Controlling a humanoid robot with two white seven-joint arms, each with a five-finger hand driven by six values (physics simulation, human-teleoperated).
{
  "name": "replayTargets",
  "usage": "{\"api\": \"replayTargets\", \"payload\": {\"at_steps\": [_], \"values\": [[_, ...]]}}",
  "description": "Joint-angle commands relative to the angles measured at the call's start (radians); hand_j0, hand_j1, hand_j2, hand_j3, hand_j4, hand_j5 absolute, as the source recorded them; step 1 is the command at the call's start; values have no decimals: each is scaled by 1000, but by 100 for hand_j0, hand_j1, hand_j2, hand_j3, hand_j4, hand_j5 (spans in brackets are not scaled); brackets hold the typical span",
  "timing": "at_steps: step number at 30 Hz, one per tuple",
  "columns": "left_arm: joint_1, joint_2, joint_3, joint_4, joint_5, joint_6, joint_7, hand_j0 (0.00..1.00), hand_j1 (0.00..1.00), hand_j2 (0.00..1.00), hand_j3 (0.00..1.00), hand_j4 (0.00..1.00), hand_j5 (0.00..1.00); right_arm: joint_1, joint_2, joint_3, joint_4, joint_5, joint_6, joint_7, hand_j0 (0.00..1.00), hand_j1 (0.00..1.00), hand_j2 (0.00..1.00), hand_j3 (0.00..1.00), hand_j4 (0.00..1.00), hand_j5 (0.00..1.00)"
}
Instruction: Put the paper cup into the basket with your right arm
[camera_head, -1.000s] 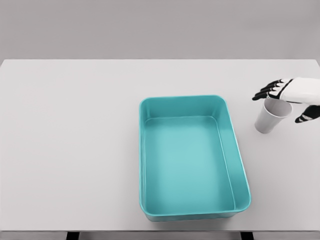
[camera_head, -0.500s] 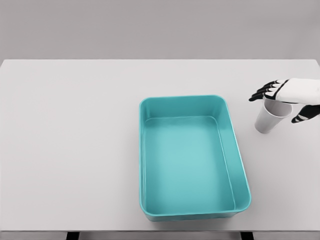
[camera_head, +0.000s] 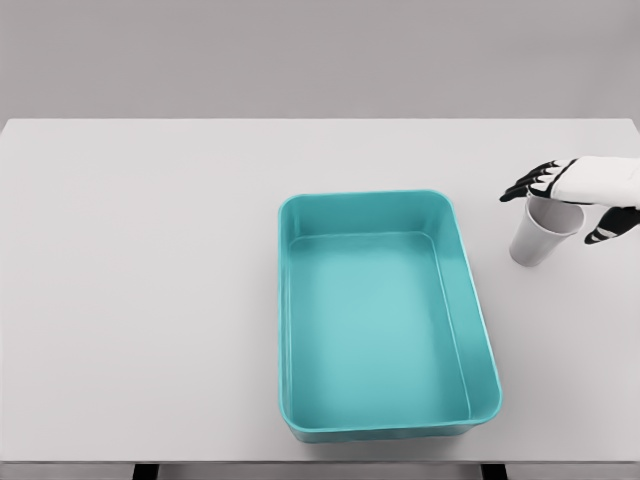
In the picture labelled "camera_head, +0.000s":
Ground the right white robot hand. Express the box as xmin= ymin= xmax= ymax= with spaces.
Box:
xmin=498 ymin=156 xmax=640 ymax=246

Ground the white paper cup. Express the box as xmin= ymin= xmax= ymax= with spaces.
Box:
xmin=509 ymin=193 xmax=586 ymax=268

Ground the teal plastic basket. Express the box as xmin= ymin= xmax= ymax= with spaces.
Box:
xmin=277 ymin=188 xmax=503 ymax=445

